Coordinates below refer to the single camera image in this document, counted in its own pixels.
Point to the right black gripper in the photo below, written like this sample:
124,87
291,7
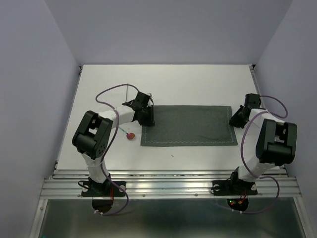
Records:
234,122

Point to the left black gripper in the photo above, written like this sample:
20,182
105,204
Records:
149,121

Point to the dark grey cloth napkin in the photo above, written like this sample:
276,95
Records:
177,126

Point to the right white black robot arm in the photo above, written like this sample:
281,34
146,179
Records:
276,144

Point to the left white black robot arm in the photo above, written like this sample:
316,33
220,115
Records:
92,137

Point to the iridescent rainbow spoon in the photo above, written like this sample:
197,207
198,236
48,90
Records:
129,135

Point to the aluminium right side rail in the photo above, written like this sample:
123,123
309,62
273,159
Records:
265,113

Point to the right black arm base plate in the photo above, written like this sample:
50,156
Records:
223,187

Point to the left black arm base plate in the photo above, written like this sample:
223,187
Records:
91,188

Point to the aluminium front rail frame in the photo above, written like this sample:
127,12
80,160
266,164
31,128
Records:
168,184

